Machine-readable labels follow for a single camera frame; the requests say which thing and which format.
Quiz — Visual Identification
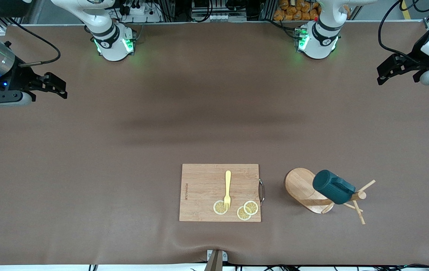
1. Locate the aluminium camera mast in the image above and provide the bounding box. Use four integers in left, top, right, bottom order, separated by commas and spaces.
204, 249, 228, 271

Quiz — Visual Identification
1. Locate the lemon slice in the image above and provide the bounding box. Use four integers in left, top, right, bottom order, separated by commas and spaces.
243, 200, 259, 216
213, 200, 229, 215
236, 206, 252, 221

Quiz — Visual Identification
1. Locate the bag of orange snacks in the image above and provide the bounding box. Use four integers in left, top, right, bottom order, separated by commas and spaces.
273, 0, 321, 21

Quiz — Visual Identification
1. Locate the brown table mat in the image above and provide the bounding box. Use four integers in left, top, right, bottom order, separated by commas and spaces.
0, 22, 429, 266

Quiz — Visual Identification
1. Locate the grey electronics rack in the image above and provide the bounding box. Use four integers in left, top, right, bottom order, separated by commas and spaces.
191, 0, 247, 22

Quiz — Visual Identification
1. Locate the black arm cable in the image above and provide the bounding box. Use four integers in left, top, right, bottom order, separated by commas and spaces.
9, 17, 61, 67
378, 0, 429, 62

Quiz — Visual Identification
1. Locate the dark teal cup yellow inside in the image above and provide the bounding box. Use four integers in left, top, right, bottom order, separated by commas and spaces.
312, 169, 356, 204

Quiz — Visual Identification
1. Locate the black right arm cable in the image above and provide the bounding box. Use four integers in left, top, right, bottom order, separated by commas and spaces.
9, 17, 61, 67

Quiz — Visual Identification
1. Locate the wooden cutting board metal handle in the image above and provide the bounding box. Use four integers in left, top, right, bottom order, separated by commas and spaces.
179, 163, 265, 222

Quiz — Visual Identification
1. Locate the wooden mug tree rack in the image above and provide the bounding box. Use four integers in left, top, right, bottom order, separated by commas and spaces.
284, 167, 376, 225

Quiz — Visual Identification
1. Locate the white power strip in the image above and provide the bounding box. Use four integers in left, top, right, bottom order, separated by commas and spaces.
118, 5, 162, 23

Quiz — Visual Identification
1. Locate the yellow plastic fork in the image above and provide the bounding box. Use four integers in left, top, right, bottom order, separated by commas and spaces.
223, 170, 232, 211

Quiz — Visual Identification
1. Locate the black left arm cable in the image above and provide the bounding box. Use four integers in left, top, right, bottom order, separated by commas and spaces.
378, 0, 429, 62

